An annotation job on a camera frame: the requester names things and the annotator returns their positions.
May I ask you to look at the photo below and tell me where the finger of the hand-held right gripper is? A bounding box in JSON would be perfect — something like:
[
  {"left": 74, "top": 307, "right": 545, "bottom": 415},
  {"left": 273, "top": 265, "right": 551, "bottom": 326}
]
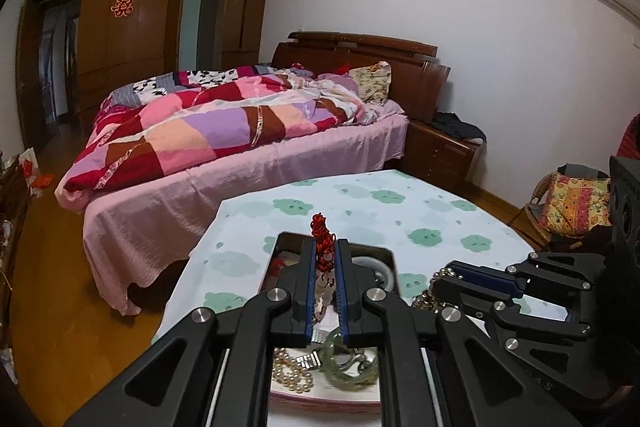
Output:
[
  {"left": 442, "top": 252, "right": 611, "bottom": 309},
  {"left": 430, "top": 278, "right": 628, "bottom": 412}
]

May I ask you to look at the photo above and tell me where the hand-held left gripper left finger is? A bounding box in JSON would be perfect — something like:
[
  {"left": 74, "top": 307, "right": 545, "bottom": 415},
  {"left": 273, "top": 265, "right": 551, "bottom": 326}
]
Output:
[{"left": 65, "top": 238, "right": 318, "bottom": 427}]

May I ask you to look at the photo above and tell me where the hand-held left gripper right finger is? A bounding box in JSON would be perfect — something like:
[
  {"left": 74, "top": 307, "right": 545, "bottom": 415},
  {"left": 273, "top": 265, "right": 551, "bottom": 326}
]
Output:
[{"left": 335, "top": 238, "right": 583, "bottom": 427}]

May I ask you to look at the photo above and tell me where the white jade bangle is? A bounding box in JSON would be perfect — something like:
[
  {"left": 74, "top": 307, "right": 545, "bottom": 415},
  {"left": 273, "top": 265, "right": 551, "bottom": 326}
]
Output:
[{"left": 350, "top": 257, "right": 396, "bottom": 295}]

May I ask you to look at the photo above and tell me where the metal tin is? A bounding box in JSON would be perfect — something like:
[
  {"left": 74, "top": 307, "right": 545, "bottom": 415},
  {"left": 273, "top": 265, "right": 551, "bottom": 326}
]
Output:
[{"left": 257, "top": 231, "right": 401, "bottom": 308}]

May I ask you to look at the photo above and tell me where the red knot ornament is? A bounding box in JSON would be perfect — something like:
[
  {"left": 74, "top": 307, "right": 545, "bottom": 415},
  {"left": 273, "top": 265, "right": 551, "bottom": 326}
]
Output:
[{"left": 310, "top": 213, "right": 338, "bottom": 323}]

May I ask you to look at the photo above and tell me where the gold bead necklace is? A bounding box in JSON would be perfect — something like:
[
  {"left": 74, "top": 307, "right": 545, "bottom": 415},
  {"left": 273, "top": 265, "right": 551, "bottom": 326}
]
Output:
[{"left": 412, "top": 269, "right": 461, "bottom": 313}]

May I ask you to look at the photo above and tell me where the white dish with pink rim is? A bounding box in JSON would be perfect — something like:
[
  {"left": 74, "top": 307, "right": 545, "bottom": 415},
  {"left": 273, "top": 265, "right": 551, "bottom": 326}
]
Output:
[{"left": 269, "top": 347, "right": 383, "bottom": 414}]

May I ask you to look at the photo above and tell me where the dark garment on chair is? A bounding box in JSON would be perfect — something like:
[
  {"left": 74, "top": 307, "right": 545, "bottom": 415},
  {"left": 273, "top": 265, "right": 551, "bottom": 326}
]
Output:
[{"left": 550, "top": 227, "right": 613, "bottom": 254}]

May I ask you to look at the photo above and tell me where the patterned yellow cushion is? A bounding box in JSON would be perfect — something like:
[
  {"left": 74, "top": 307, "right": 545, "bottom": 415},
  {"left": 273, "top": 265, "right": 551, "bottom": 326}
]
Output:
[{"left": 539, "top": 173, "right": 612, "bottom": 235}]

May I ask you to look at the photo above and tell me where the red hanging garment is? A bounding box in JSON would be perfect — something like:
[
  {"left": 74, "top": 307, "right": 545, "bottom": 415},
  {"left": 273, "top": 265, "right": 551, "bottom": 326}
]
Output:
[{"left": 617, "top": 114, "right": 640, "bottom": 162}]

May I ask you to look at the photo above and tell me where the green jade bangle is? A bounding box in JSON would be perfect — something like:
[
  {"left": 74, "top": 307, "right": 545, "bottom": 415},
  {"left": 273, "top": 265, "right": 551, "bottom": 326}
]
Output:
[{"left": 320, "top": 327, "right": 379, "bottom": 390}]

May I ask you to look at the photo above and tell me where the wicker chair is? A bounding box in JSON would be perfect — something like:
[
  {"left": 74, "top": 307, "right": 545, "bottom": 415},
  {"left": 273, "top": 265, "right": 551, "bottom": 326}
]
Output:
[{"left": 520, "top": 164, "right": 613, "bottom": 253}]

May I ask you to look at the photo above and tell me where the cloud print tablecloth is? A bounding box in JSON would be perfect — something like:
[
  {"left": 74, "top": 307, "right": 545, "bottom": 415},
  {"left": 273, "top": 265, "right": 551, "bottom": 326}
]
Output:
[{"left": 152, "top": 169, "right": 538, "bottom": 358}]

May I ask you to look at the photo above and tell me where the bed with pink sheet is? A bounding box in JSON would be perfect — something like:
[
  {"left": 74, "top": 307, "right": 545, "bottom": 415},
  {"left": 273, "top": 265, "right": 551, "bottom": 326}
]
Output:
[{"left": 55, "top": 109, "right": 408, "bottom": 315}]

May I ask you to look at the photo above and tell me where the wooden nightstand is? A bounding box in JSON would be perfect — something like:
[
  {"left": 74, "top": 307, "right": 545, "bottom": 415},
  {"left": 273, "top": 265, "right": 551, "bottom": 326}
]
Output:
[{"left": 400, "top": 119, "right": 486, "bottom": 192}]

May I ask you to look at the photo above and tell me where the dark clothing pile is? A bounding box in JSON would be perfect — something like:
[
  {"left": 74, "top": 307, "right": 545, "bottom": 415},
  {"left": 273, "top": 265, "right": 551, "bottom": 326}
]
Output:
[{"left": 431, "top": 112, "right": 487, "bottom": 144}]

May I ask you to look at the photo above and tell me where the patchwork quilt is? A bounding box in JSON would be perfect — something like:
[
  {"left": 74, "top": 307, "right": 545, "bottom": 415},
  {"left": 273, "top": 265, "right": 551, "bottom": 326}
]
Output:
[{"left": 65, "top": 64, "right": 368, "bottom": 192}]

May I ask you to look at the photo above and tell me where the floral pillow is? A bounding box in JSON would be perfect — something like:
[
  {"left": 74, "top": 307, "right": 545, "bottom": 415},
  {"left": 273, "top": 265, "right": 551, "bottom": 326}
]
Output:
[{"left": 347, "top": 61, "right": 392, "bottom": 104}]

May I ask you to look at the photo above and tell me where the wooden wardrobe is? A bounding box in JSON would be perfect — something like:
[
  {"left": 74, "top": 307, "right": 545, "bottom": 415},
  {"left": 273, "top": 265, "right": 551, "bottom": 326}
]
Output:
[{"left": 15, "top": 0, "right": 276, "bottom": 152}]

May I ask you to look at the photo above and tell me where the red and white bag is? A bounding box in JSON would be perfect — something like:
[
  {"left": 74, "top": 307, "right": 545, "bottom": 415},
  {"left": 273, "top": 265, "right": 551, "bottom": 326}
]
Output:
[{"left": 17, "top": 147, "right": 56, "bottom": 198}]

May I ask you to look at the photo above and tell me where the pearl necklace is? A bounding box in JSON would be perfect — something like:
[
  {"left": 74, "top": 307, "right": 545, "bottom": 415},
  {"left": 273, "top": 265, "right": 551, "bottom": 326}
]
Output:
[{"left": 272, "top": 349, "right": 313, "bottom": 395}]

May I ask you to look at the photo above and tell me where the wooden bed frame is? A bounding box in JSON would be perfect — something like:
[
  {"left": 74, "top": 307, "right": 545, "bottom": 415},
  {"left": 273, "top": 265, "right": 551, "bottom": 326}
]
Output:
[{"left": 270, "top": 31, "right": 451, "bottom": 125}]

